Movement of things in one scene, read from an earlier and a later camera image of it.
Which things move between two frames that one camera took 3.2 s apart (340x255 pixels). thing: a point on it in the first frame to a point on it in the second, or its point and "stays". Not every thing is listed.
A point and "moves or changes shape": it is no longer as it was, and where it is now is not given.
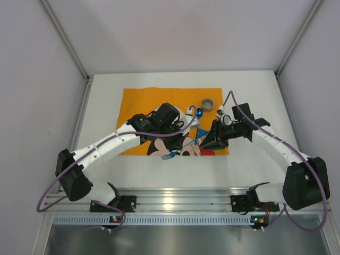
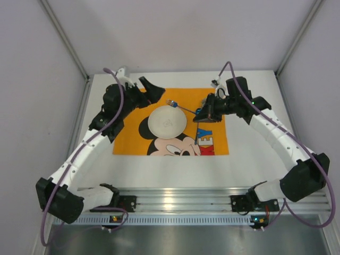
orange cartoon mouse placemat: [139, 101] stays
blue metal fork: [173, 153] moves or changes shape
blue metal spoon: [199, 112] moves or changes shape
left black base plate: [126, 203] stays
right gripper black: [217, 133] to [210, 107]
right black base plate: [240, 203] stays
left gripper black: [178, 137] to [143, 96]
